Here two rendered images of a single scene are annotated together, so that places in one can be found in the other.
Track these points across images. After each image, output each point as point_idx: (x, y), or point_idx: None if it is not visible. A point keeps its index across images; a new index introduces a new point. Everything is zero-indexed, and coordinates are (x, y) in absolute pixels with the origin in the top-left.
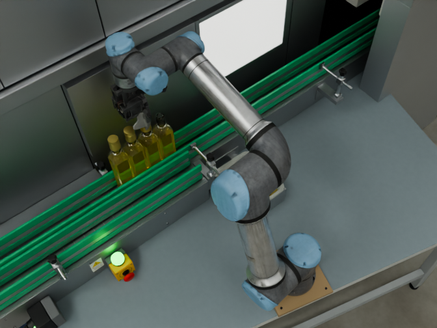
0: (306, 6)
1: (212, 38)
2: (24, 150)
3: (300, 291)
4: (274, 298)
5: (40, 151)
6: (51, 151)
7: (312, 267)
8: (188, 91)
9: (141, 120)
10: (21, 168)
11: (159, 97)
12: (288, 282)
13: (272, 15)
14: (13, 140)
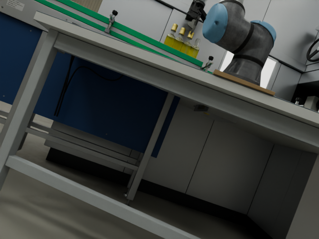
0: (278, 96)
1: (233, 54)
2: (139, 21)
3: (242, 73)
4: (228, 10)
5: (143, 29)
6: (145, 34)
7: (266, 32)
8: (210, 69)
9: (192, 22)
10: (131, 28)
11: (198, 57)
12: (243, 17)
13: (262, 75)
14: (141, 12)
